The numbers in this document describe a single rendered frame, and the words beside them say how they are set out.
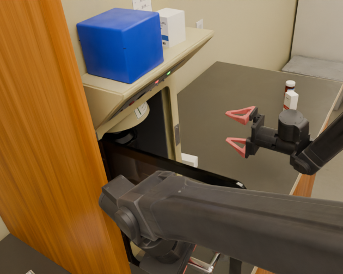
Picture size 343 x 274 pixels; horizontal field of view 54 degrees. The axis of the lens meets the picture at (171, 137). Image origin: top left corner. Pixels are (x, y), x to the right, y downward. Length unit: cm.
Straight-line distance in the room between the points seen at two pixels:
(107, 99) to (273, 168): 81
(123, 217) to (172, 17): 41
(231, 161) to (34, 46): 92
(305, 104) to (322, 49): 212
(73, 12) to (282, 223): 47
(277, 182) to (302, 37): 268
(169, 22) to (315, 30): 309
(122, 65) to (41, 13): 16
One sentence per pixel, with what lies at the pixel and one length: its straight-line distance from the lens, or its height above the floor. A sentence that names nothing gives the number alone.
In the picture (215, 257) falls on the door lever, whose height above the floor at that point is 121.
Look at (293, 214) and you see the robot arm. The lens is 26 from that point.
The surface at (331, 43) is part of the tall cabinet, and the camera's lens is 371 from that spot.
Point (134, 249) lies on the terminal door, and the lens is 87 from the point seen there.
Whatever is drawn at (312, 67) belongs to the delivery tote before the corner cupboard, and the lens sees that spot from 354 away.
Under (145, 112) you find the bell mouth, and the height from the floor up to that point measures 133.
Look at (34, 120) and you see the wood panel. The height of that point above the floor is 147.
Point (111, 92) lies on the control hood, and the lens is 55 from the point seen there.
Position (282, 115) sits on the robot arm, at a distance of 87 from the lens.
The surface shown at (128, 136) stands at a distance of 89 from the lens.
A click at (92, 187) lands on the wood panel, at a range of 59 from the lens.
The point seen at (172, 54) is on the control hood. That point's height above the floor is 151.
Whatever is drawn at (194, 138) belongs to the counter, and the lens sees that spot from 138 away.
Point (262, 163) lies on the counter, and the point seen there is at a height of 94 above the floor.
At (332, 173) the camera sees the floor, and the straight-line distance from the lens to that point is 277.
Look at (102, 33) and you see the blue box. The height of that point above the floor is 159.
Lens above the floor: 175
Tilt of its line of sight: 36 degrees down
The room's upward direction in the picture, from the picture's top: 5 degrees counter-clockwise
